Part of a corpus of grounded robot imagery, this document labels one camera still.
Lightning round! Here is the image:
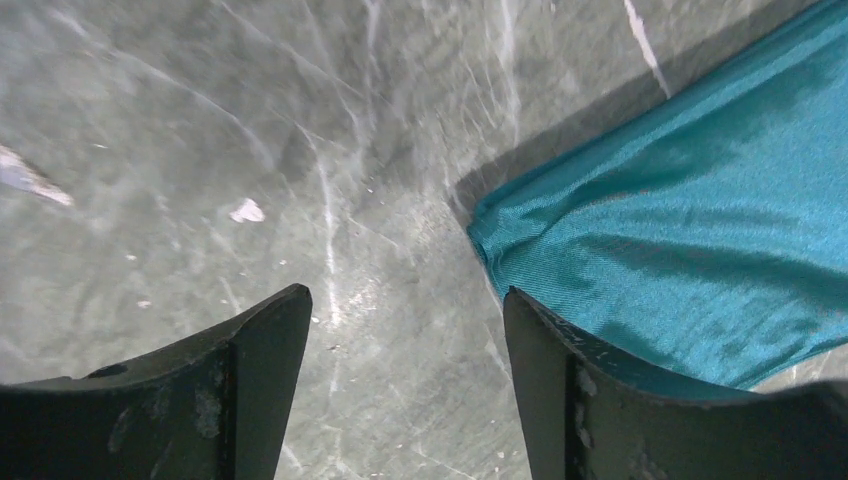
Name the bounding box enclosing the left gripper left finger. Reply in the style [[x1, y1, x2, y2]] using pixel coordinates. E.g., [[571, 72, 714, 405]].
[[1, 284, 313, 479]]

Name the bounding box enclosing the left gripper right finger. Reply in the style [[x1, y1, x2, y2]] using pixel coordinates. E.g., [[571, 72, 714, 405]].
[[503, 288, 847, 479]]

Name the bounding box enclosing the teal cloth napkin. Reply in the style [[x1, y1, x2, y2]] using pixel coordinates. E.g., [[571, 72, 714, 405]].
[[468, 1, 847, 388]]

